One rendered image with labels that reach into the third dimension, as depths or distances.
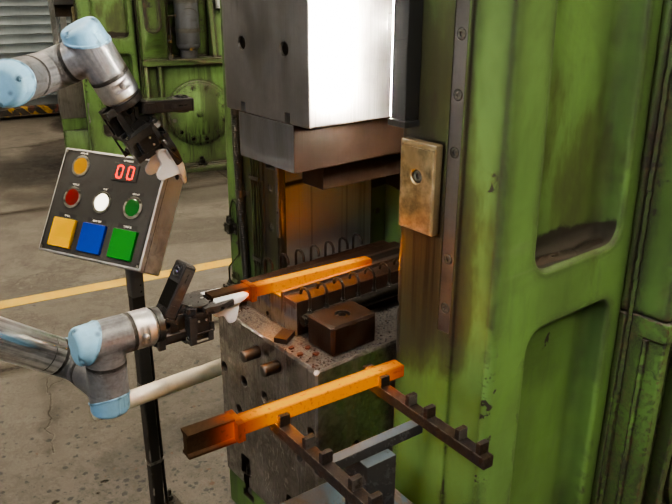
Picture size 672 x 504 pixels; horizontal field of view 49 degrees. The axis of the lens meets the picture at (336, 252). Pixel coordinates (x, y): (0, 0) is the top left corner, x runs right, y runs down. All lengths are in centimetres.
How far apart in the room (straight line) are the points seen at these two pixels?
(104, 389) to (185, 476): 131
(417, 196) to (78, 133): 548
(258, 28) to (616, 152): 74
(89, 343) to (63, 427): 170
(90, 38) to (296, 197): 65
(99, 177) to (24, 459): 130
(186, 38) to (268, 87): 486
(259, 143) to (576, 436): 98
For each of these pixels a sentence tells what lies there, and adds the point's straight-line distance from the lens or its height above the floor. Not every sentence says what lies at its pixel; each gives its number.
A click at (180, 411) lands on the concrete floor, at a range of 306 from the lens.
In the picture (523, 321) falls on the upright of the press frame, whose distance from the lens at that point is 141.
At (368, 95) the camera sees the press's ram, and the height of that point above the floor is 141.
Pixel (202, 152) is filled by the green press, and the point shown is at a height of 16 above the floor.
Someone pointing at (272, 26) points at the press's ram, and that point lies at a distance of 146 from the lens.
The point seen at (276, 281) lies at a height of 102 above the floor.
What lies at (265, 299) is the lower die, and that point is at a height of 96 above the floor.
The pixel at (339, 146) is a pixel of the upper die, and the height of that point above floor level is 131.
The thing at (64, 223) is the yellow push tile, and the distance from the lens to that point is 202.
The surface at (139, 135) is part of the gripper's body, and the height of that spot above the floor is 135.
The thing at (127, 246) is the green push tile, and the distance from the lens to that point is 188.
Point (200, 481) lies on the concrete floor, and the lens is 269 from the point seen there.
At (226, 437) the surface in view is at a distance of 122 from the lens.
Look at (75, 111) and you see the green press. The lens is 664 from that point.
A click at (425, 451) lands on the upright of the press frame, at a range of 161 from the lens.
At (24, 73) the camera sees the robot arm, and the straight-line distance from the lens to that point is 135.
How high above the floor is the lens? 165
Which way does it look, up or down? 21 degrees down
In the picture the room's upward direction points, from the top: straight up
